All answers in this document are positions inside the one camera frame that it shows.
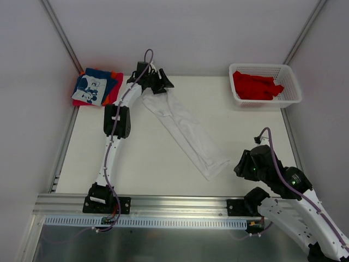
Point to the aluminium mounting rail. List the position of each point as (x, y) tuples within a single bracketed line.
[(141, 205)]

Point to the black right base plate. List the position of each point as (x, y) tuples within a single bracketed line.
[(241, 208)]

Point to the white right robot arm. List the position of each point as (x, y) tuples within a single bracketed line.
[(312, 228)]

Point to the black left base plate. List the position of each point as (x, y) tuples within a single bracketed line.
[(97, 206)]

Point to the white plastic basket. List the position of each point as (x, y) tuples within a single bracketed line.
[(282, 75)]

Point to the white t shirt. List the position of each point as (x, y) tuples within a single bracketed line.
[(188, 133)]

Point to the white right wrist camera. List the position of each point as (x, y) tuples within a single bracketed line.
[(261, 140)]

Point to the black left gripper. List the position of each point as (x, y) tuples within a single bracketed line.
[(156, 82)]

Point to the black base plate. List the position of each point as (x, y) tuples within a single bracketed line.
[(97, 206), (241, 208)]

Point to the light blue printed t shirt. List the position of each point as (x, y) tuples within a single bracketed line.
[(90, 90)]

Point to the pink folded t shirt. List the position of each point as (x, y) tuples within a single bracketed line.
[(114, 81)]

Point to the dark blue folded t shirt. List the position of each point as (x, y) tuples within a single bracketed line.
[(109, 79)]

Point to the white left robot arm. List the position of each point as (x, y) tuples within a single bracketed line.
[(102, 197)]

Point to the red t shirt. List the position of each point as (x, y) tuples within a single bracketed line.
[(254, 87)]

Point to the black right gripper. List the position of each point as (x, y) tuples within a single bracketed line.
[(244, 166)]

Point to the white slotted cable duct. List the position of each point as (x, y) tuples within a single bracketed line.
[(147, 222)]

